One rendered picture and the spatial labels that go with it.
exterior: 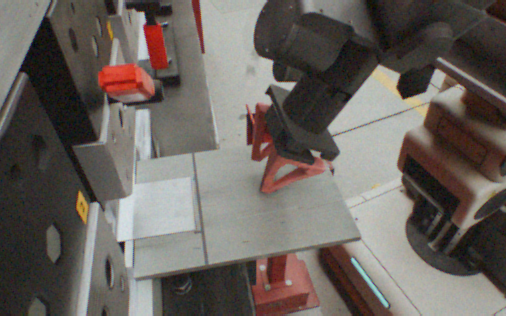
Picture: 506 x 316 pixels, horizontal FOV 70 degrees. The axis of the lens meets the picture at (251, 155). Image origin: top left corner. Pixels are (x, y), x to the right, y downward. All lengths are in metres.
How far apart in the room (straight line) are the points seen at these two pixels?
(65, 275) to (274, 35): 0.23
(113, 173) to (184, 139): 0.47
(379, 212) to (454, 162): 0.58
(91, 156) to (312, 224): 0.28
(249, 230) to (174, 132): 0.38
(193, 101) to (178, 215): 0.42
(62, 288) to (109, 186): 0.13
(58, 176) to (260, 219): 0.31
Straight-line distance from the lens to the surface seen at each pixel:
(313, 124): 0.39
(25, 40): 0.19
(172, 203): 0.47
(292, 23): 0.31
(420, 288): 1.31
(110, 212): 0.40
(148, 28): 0.49
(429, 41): 0.32
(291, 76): 0.76
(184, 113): 0.81
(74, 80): 0.24
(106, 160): 0.27
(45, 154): 0.18
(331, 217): 0.46
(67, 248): 0.19
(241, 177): 0.49
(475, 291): 1.38
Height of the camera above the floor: 1.37
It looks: 45 degrees down
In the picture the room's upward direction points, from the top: straight up
